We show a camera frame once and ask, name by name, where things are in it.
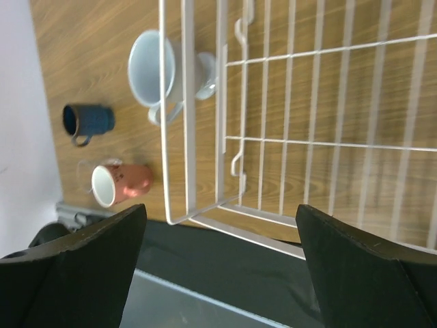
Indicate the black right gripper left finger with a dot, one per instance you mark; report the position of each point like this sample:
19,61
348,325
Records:
79,280

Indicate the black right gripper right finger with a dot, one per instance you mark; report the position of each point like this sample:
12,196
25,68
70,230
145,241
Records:
362,280

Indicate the pink mug white inside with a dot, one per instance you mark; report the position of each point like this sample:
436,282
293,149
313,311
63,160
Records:
113,184

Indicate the small dark blue mug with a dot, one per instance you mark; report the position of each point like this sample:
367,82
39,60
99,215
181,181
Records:
83,121

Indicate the white wire dish rack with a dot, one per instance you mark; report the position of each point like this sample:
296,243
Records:
327,103

